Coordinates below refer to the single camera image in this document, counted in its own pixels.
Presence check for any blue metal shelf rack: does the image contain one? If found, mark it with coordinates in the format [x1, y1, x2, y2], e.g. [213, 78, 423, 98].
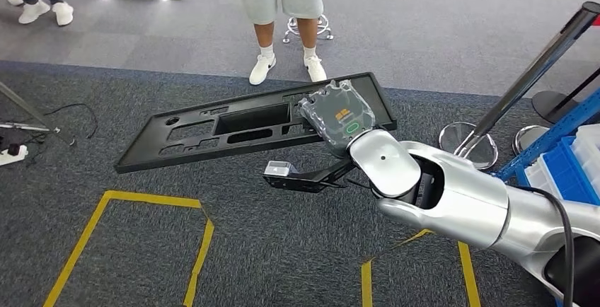
[492, 86, 600, 189]

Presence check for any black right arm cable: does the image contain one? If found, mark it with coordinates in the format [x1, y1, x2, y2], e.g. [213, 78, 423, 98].
[515, 185, 575, 307]

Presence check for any chrome stool base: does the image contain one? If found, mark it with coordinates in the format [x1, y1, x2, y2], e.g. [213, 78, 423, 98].
[282, 14, 335, 45]

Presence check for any black floor cable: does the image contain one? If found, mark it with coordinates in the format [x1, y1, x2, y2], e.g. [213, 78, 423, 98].
[44, 103, 99, 139]

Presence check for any white power strip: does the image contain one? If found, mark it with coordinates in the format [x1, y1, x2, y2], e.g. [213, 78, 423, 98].
[0, 144, 29, 168]

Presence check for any blue plastic bin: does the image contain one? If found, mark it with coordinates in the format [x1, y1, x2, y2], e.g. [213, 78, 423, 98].
[541, 136, 600, 205]

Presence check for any grey table steel frame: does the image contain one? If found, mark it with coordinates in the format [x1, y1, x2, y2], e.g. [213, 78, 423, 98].
[0, 82, 62, 133]

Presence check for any chrome stanchion base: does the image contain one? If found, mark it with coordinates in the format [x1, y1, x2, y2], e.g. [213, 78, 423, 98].
[512, 124, 550, 157]

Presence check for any black plastic panel part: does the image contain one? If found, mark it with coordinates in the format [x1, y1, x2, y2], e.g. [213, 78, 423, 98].
[113, 71, 398, 175]

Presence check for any yellow floor tape square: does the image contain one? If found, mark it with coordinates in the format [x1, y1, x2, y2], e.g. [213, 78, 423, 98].
[361, 228, 483, 307]

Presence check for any chrome stanchion post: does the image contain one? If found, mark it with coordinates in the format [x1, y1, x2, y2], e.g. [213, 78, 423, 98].
[531, 66, 600, 125]
[438, 1, 600, 170]

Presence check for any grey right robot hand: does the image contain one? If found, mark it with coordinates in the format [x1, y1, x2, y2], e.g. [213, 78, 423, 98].
[297, 79, 377, 158]

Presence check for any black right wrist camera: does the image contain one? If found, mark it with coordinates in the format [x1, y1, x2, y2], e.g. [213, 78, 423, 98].
[262, 158, 357, 195]

